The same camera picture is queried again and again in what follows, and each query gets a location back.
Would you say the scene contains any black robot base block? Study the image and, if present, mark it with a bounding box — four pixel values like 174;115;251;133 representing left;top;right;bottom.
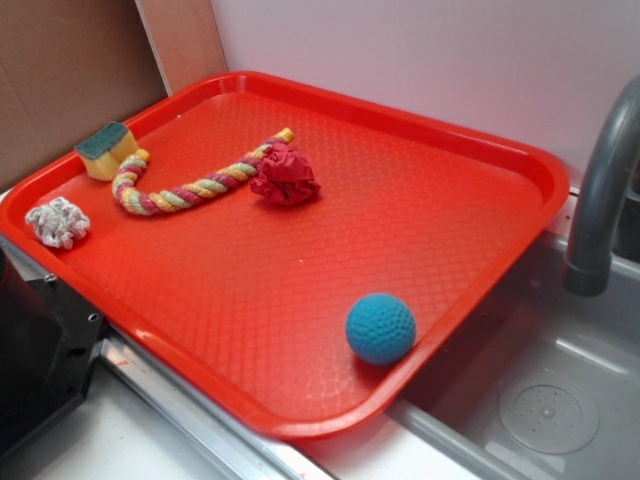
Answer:
1;253;105;460

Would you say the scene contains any blue dimpled rubber ball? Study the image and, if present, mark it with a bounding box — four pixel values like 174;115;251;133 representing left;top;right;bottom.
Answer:
345;293;417;366

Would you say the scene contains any grey plastic sink basin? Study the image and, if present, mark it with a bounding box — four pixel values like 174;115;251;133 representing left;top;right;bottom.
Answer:
389;234;639;479

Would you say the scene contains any red plastic tray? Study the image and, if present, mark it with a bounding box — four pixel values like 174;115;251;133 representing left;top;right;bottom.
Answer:
1;72;569;440

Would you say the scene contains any multicolour twisted rope toy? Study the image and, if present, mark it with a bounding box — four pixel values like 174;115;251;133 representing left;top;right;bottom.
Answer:
111;128;295;217

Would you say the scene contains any crumpled white cloth ball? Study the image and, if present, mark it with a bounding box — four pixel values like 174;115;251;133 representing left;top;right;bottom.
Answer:
25;197;91;249

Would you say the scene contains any crumpled red paper ball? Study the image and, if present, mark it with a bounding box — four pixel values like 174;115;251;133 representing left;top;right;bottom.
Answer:
249;143;321;206

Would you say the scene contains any yellow sponge with green top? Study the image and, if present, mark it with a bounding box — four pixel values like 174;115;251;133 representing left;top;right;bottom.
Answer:
74;122;138;181

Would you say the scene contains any brown cardboard panel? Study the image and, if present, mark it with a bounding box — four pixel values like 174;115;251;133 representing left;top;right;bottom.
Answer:
1;1;227;190

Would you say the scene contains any grey toy faucet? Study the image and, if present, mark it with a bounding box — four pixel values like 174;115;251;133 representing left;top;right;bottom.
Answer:
563;77;639;297

